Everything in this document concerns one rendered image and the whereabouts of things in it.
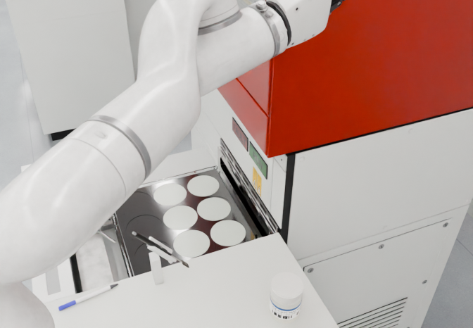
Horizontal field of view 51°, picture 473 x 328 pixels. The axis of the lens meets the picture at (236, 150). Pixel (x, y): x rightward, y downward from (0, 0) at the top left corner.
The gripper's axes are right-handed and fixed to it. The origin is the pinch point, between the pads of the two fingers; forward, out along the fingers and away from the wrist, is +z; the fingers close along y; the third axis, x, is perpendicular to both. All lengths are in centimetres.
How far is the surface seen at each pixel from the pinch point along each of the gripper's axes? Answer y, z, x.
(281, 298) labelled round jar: 53, -26, 21
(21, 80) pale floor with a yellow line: 237, -29, -274
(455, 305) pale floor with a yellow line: 176, 69, 45
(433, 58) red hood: 32.5, 33.0, 3.3
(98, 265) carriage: 77, -54, -20
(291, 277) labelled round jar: 54, -22, 19
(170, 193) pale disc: 83, -25, -31
